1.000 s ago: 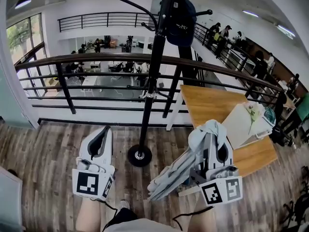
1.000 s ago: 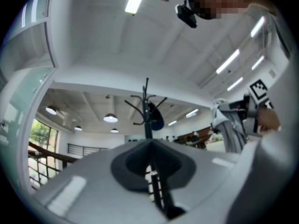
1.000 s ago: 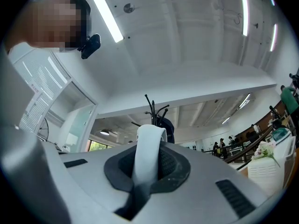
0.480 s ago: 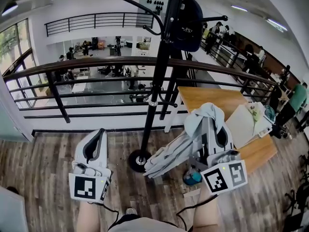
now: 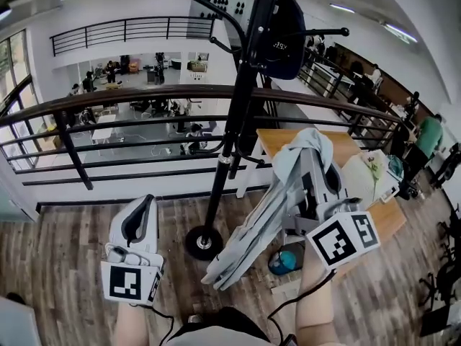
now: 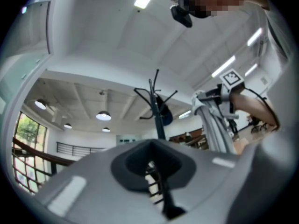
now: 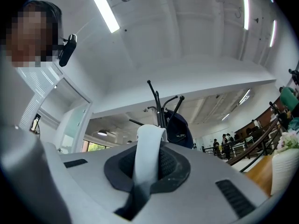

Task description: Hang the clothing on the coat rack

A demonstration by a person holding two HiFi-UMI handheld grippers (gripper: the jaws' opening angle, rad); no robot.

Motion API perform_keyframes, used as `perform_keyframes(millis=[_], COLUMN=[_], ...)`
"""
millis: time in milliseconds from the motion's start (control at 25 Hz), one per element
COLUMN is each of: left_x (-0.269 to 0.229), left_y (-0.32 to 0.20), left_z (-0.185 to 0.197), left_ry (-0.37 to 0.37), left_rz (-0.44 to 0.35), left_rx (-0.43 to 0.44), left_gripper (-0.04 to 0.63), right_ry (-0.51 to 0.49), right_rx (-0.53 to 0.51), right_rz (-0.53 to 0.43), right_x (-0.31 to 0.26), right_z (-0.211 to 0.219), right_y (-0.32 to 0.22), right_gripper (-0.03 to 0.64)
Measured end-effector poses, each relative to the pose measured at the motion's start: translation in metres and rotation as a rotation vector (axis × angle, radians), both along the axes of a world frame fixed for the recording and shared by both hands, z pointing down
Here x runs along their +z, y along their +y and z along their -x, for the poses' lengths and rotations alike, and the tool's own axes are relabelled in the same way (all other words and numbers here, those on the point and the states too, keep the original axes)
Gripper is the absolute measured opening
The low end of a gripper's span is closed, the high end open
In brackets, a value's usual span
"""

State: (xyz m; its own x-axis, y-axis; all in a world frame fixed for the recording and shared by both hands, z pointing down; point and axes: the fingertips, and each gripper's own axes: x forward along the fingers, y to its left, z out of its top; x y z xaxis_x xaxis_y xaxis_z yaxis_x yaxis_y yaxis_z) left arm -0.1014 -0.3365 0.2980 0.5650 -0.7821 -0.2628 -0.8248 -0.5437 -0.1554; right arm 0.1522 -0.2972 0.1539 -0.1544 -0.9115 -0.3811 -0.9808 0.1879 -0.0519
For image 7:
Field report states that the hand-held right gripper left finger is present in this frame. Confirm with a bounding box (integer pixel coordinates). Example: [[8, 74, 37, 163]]
[[0, 125, 141, 224]]

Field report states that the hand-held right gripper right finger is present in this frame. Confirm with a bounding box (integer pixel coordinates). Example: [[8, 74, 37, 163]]
[[132, 140, 270, 224]]

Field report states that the black coat rack stand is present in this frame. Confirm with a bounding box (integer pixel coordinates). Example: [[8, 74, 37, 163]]
[[129, 79, 185, 128]]

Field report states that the window with green view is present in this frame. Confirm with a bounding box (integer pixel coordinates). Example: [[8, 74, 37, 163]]
[[83, 140, 111, 153]]

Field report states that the dark navy bag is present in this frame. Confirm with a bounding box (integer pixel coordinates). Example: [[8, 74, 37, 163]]
[[164, 108, 195, 150]]

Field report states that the frosted glass partition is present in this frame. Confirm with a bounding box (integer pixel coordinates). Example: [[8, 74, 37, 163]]
[[60, 101, 91, 154]]

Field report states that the black railing with brown handrail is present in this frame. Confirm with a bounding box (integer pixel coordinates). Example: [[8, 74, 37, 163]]
[[202, 115, 288, 173]]

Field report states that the white flower pot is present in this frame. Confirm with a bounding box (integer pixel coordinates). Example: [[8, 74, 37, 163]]
[[270, 148, 299, 197]]

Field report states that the pale flower bunch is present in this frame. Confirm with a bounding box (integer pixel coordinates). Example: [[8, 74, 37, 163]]
[[277, 131, 299, 153]]

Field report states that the green bag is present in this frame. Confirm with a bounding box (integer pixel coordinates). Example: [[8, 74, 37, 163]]
[[288, 117, 299, 132]]

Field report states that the white slatted panel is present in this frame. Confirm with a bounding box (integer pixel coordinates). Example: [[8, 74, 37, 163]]
[[18, 65, 64, 131]]

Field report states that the person's light grey shirt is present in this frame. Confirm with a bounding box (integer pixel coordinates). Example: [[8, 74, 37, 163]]
[[0, 52, 36, 130]]

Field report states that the person's head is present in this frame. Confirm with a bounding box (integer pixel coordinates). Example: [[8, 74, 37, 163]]
[[4, 0, 64, 68]]

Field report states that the long ceiling light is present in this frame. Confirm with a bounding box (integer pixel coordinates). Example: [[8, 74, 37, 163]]
[[269, 20, 277, 48], [241, 0, 250, 30], [88, 0, 121, 34]]

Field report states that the wall poster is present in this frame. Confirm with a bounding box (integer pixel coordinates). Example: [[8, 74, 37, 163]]
[[30, 114, 42, 135]]

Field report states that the black head-worn camera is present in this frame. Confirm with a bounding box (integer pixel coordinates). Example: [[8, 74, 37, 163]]
[[58, 34, 78, 68]]

